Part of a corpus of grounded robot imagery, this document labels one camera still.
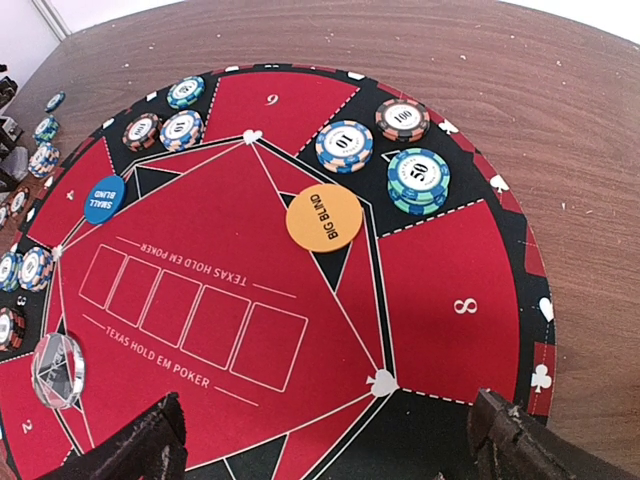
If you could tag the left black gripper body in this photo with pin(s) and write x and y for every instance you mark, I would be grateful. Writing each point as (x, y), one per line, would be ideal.
(10, 131)

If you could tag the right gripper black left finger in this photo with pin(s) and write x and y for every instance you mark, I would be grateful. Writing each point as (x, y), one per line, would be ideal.
(152, 446)

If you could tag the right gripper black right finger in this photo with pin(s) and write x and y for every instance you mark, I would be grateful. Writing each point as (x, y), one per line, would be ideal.
(507, 443)

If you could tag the single red black chip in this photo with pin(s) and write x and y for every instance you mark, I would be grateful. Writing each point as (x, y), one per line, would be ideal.
(19, 201)

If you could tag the green white chip stack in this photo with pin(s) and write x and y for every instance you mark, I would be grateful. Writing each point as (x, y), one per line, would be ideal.
(46, 130)

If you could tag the red black chip stack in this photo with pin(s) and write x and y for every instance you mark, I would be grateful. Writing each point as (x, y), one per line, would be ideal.
(4, 214)

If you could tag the blue small blind button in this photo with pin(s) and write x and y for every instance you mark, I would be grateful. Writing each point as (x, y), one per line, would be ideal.
(104, 200)

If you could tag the white chips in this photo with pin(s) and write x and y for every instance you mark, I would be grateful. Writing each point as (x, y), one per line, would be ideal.
(344, 146)
(36, 270)
(181, 131)

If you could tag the green chips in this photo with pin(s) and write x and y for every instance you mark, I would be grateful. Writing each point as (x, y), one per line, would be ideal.
(418, 181)
(185, 92)
(11, 263)

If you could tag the red black chips seat five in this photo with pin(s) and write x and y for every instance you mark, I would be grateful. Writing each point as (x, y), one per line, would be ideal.
(141, 132)

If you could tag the red black chips seat three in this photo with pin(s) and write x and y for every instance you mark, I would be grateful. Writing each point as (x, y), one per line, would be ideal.
(12, 329)

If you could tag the orange big blind button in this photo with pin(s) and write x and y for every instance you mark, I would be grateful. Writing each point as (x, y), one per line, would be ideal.
(324, 218)

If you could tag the red black chips seat seven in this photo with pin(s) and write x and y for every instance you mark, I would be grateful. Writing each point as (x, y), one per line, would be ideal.
(402, 120)

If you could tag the single green chip on table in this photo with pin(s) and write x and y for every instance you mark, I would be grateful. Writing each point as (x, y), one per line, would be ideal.
(55, 101)

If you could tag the round red black poker mat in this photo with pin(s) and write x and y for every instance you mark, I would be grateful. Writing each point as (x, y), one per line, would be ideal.
(362, 363)

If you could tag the left aluminium frame post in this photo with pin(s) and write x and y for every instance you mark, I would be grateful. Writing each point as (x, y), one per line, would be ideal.
(53, 19)

